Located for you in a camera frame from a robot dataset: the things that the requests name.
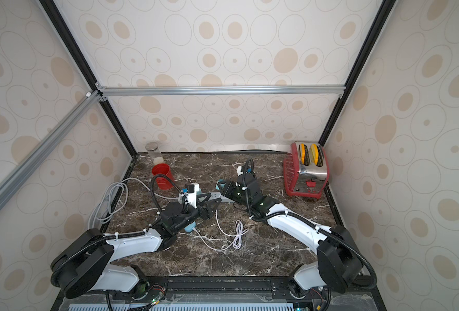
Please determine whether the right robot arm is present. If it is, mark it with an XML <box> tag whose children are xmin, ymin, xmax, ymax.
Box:
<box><xmin>218</xmin><ymin>159</ymin><xmax>378</xmax><ymax>298</ymax></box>

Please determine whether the power strip white cord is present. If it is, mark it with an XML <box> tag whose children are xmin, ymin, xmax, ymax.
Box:
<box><xmin>86</xmin><ymin>177</ymin><xmax>181</xmax><ymax>234</ymax></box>

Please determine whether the diagonal aluminium rail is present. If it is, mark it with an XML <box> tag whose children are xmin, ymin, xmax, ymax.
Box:
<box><xmin>0</xmin><ymin>90</ymin><xmax>100</xmax><ymax>211</ymax></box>

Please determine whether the red silver toaster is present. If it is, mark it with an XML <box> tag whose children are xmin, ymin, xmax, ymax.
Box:
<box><xmin>283</xmin><ymin>141</ymin><xmax>330</xmax><ymax>199</ymax></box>

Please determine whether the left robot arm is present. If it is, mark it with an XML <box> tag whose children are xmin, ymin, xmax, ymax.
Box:
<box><xmin>50</xmin><ymin>183</ymin><xmax>222</xmax><ymax>299</ymax></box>

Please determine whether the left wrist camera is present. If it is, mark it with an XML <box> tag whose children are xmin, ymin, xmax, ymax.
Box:
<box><xmin>178</xmin><ymin>183</ymin><xmax>200</xmax><ymax>208</ymax></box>

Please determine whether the blue earbud case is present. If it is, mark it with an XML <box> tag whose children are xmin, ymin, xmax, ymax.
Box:
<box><xmin>184</xmin><ymin>222</ymin><xmax>196</xmax><ymax>233</ymax></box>

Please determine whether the red metal cup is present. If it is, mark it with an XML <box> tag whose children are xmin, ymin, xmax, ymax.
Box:
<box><xmin>152</xmin><ymin>163</ymin><xmax>174</xmax><ymax>190</ymax></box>

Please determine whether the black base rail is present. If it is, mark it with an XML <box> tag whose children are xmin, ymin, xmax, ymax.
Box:
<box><xmin>52</xmin><ymin>277</ymin><xmax>386</xmax><ymax>310</ymax></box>

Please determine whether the horizontal aluminium rail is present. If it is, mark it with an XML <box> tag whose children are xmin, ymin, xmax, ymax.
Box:
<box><xmin>97</xmin><ymin>83</ymin><xmax>345</xmax><ymax>97</ymax></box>

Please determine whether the clear glass jar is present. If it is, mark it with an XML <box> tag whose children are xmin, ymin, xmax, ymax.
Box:
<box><xmin>145</xmin><ymin>141</ymin><xmax>165</xmax><ymax>166</ymax></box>

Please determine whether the white usb cable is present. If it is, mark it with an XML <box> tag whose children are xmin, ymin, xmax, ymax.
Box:
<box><xmin>192</xmin><ymin>207</ymin><xmax>250</xmax><ymax>252</ymax></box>

